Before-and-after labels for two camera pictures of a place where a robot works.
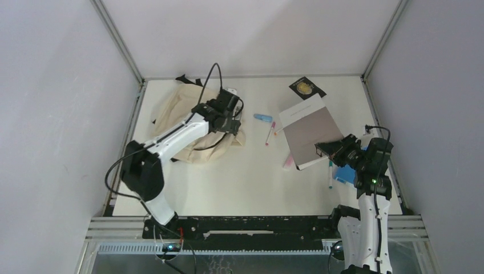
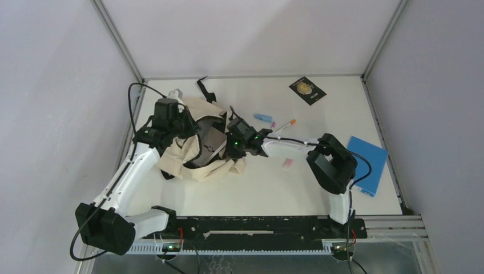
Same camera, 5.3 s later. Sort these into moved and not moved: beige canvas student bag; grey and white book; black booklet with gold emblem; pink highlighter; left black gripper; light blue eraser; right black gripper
Moved: beige canvas student bag; grey and white book; left black gripper; right black gripper
Not moved: pink highlighter; light blue eraser; black booklet with gold emblem
